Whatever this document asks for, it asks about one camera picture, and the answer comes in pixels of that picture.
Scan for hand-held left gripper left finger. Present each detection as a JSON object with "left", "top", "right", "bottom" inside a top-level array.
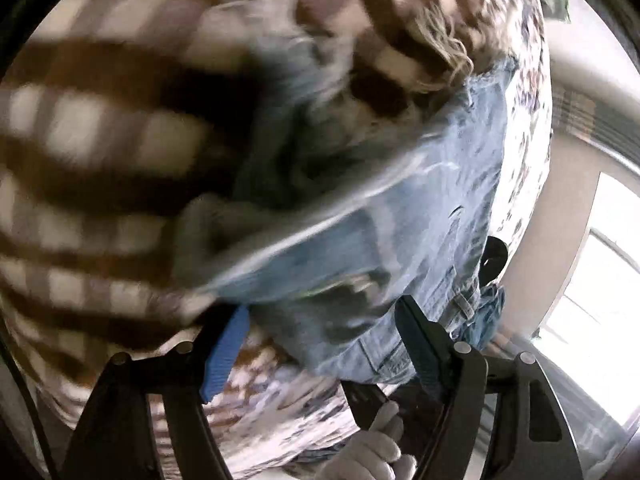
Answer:
[{"left": 64, "top": 304, "right": 251, "bottom": 480}]

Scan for brown white checkered blanket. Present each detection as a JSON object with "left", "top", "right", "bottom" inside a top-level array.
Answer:
[{"left": 0, "top": 0, "right": 496, "bottom": 441}]

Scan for bright window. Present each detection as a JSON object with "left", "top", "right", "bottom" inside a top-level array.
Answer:
[{"left": 542, "top": 172, "right": 640, "bottom": 441}]

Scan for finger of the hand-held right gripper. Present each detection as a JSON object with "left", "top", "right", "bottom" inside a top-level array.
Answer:
[{"left": 479, "top": 235, "right": 510, "bottom": 288}]

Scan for grey slatted vent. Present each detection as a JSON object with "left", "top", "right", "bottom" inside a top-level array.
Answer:
[{"left": 551, "top": 82, "right": 601, "bottom": 143}]

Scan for floral bed sheet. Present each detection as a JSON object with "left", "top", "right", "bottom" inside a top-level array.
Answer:
[{"left": 150, "top": 0, "right": 553, "bottom": 480}]

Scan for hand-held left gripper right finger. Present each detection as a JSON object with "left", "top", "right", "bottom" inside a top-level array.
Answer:
[{"left": 394, "top": 294, "right": 586, "bottom": 480}]

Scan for black cable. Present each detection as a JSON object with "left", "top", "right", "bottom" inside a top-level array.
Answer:
[{"left": 0, "top": 335, "right": 58, "bottom": 480}]

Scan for light blue denim pants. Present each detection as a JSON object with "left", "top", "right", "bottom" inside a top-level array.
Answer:
[{"left": 172, "top": 2, "right": 521, "bottom": 386}]

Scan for green cloth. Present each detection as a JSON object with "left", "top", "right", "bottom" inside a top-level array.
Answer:
[{"left": 545, "top": 0, "right": 572, "bottom": 23}]

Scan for person's right hand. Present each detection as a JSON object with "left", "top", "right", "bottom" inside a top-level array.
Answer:
[{"left": 318, "top": 402, "right": 419, "bottom": 480}]

